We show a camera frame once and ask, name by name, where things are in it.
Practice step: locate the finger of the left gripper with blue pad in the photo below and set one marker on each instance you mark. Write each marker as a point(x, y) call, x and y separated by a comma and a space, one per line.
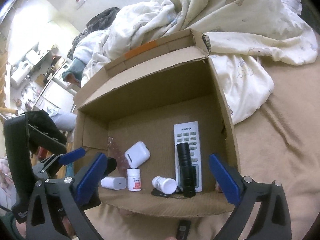
point(51, 165)
point(110, 164)

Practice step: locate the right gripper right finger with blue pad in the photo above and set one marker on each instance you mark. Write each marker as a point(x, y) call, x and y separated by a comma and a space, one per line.
point(273, 218)

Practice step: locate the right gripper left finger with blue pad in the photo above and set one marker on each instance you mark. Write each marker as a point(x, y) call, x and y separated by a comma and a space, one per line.
point(53, 200)

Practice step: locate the pink translucent massage comb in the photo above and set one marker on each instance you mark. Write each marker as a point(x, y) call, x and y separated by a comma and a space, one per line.
point(118, 155)

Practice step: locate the black flashlight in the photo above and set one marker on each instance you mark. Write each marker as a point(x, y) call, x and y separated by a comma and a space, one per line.
point(187, 178)

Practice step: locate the white pill bottle blue label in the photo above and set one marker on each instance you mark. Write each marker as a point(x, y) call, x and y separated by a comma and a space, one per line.
point(165, 185)

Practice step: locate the pink gua sha stone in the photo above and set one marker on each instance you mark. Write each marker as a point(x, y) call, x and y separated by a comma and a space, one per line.
point(218, 188)

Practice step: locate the white charger adapter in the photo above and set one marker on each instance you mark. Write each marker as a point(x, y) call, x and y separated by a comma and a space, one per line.
point(114, 183)

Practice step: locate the white pill bottle red label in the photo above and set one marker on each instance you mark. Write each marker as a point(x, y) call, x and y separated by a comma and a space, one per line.
point(134, 180)

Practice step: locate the black rectangular stick device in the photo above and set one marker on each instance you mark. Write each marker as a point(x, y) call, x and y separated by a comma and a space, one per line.
point(183, 229)

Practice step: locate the white earbuds case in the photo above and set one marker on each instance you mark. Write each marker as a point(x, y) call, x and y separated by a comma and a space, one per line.
point(137, 154)

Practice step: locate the tan bed blanket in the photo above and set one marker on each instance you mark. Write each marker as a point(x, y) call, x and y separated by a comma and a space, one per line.
point(280, 141)

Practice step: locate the white remote control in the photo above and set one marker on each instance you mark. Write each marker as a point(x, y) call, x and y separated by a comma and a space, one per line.
point(189, 132)

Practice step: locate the white washing machine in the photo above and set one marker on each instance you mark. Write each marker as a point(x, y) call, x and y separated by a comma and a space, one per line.
point(58, 75)

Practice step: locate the teal green cloth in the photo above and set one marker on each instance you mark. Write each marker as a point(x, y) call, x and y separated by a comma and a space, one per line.
point(74, 73)

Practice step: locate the brown cardboard box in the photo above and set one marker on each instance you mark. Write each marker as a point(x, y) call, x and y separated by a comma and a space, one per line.
point(140, 96)

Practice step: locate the cream white duvet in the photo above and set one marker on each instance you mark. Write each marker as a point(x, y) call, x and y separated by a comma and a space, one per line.
point(240, 32)

